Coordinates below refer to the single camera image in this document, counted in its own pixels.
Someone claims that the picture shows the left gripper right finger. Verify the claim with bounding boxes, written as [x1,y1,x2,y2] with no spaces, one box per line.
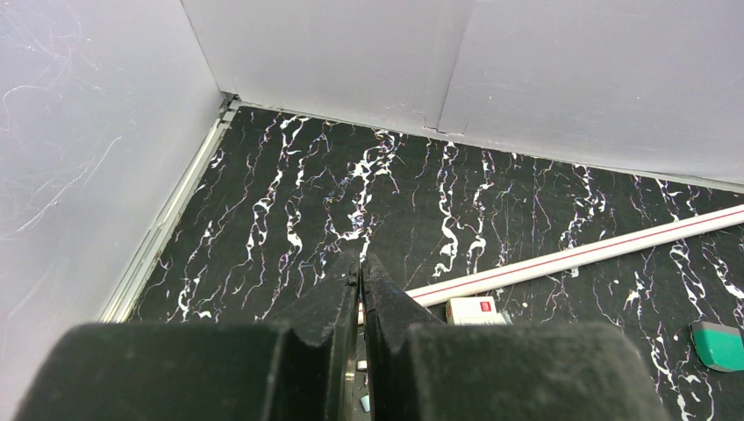
[360,254,668,420]

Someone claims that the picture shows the white PVC pipe frame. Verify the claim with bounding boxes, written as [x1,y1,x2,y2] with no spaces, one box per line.
[357,203,744,325]

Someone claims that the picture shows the green tape roll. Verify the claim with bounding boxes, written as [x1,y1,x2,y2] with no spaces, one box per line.
[690,321,743,373]

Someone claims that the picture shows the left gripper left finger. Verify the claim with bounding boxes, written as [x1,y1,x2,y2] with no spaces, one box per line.
[16,252,360,420]

